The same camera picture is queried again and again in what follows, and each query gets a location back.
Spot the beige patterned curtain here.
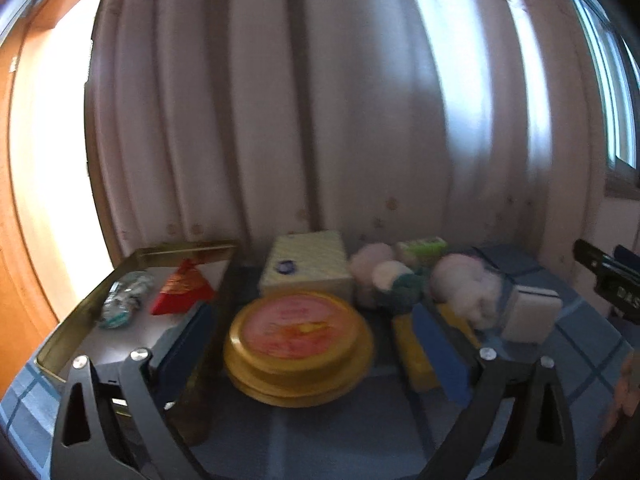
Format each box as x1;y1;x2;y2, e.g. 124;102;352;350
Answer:
85;0;608;268

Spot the round yellow tin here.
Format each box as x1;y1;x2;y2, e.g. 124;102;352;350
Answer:
222;291;375;407

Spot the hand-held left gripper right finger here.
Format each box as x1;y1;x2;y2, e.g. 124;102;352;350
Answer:
410;302;578;480

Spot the blue plaid cloth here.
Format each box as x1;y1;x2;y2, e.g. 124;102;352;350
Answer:
0;242;640;480

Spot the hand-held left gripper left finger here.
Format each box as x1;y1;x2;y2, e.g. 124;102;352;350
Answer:
52;302;221;480

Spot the red triangular packet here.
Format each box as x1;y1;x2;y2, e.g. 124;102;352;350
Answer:
150;259;220;316

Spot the pink plush ball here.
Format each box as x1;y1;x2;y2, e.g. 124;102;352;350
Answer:
348;242;401;308

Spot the pale yellow square box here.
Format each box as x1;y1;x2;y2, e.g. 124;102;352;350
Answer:
257;230;353;306

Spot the pink white knitted piece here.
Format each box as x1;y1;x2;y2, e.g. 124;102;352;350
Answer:
431;253;506;331

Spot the white sponge block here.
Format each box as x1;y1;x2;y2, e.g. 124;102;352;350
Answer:
501;284;562;343

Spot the yellow sponge block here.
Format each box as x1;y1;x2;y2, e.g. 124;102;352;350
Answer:
391;305;482;393

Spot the light green packet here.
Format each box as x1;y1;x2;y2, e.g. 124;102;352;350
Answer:
395;236;447;267

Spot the white green yarn ball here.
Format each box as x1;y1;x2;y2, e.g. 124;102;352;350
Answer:
372;260;428;311

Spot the person's right hand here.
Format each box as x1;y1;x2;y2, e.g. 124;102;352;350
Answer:
602;350;640;441

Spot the gold rectangular tin tray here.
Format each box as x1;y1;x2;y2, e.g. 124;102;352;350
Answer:
36;240;240;448

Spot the silver green foil wrapper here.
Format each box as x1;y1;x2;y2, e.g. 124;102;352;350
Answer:
97;270;156;330

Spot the wooden door frame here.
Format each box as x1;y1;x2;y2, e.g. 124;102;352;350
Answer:
0;0;108;356

